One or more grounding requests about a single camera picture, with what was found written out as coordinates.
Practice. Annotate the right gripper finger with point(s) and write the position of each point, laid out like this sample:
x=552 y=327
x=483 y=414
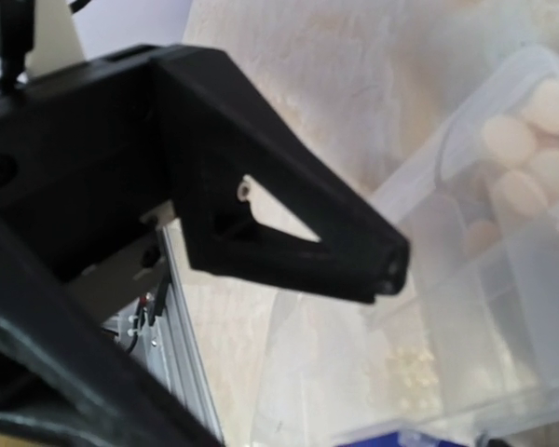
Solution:
x=89 y=392

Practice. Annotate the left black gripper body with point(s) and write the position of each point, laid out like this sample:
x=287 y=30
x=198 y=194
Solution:
x=83 y=187

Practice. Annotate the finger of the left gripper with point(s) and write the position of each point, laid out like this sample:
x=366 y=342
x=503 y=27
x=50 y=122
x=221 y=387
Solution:
x=217 y=129

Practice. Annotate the clear plastic pill organizer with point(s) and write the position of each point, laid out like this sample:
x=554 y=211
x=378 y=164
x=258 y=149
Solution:
x=491 y=322

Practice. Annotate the small brown round pills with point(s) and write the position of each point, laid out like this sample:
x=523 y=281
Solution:
x=414 y=383

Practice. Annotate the pile of beige pills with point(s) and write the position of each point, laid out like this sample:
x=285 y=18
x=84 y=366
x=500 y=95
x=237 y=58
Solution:
x=518 y=167

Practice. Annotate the front aluminium rail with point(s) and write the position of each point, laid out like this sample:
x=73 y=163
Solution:
x=166 y=344

